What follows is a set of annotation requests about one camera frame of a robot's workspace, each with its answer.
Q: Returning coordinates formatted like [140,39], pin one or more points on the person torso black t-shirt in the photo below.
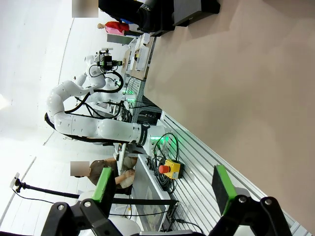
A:
[118,9]

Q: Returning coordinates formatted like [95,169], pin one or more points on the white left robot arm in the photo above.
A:
[73,125]

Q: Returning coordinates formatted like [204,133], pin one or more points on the large cardboard box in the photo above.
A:
[133,64]

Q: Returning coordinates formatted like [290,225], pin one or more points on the seated person brown top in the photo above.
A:
[124,177]

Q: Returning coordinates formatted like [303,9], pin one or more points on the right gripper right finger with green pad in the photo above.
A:
[222,189]

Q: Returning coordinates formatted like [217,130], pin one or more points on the yellow emergency stop button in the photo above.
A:
[172,168]

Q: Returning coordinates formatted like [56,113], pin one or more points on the mannequin in red top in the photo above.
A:
[115,27]

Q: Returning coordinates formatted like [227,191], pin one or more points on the black pointed buckle shoe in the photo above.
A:
[147,14]

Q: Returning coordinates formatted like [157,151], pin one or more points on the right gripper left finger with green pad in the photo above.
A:
[104,184]

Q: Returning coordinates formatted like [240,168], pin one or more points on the white phone on pole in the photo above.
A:
[15,182]

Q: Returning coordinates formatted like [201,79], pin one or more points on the black phone holder pole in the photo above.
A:
[49,191]

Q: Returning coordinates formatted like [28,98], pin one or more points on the flat computer monitor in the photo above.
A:
[150,196]

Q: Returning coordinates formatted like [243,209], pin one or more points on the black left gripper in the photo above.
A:
[107,64]

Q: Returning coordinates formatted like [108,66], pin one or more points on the black sloped shoe stand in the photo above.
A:
[188,11]

